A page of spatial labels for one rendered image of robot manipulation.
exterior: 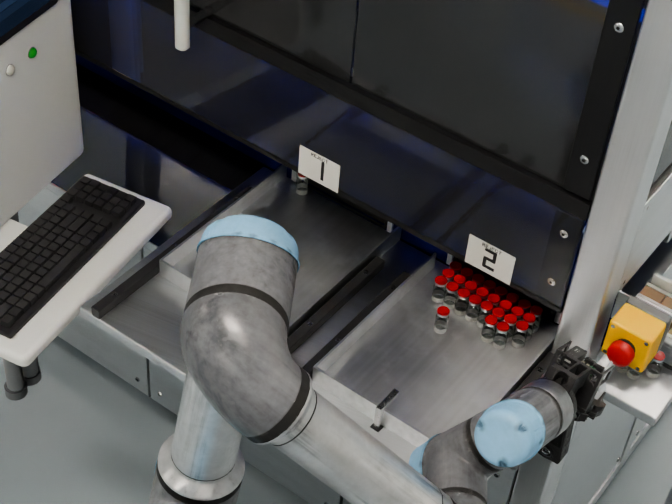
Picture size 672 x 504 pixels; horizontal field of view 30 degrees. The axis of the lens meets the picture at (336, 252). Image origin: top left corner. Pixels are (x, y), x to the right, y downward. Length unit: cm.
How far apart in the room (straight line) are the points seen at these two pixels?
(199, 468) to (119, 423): 144
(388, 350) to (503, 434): 54
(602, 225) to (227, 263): 68
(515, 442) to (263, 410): 35
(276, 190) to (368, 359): 43
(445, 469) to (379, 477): 18
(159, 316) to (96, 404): 105
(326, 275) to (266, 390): 84
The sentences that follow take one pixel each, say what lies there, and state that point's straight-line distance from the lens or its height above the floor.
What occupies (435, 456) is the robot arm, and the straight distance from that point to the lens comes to 160.
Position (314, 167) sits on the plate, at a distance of 213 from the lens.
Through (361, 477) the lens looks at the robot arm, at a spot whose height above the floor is 125.
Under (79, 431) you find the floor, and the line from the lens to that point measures 305.
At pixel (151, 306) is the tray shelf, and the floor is 88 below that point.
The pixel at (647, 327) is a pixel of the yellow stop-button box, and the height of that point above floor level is 103.
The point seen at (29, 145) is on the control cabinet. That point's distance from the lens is 233.
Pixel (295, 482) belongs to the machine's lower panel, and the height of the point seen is 13.
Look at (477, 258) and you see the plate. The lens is 202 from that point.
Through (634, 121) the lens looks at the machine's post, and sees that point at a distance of 173.
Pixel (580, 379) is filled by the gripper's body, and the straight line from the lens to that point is 167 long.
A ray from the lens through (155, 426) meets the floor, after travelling 304.
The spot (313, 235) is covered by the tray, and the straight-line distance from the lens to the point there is 221.
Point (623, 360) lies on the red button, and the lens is 193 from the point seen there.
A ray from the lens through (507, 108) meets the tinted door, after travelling 184.
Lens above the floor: 237
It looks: 43 degrees down
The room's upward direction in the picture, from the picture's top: 5 degrees clockwise
